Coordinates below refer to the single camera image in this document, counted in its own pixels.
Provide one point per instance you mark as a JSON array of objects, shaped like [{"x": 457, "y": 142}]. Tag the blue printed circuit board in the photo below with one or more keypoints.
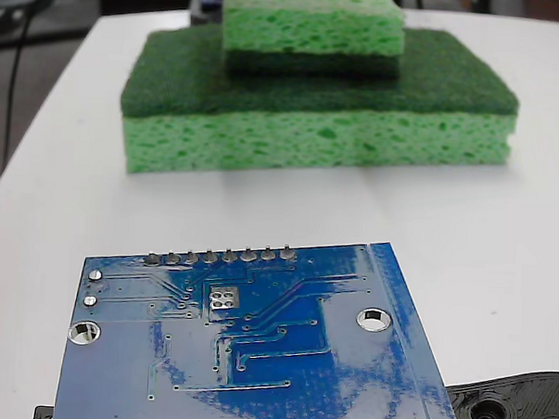
[{"x": 263, "y": 366}]

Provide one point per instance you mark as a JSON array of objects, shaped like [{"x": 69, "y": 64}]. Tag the dark electronic equipment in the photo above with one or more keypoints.
[{"x": 14, "y": 12}]

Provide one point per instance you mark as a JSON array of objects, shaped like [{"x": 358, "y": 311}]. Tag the large green scrub sponge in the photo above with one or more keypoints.
[{"x": 310, "y": 136}]

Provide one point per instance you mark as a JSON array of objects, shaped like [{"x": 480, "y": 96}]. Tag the black plastic bracket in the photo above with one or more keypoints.
[{"x": 512, "y": 410}]

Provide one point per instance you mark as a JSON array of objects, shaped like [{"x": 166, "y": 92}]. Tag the grey and blue round object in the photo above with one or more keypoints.
[{"x": 206, "y": 7}]

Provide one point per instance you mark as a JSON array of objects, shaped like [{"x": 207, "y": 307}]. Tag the small green scrub sponge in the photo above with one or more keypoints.
[{"x": 310, "y": 30}]

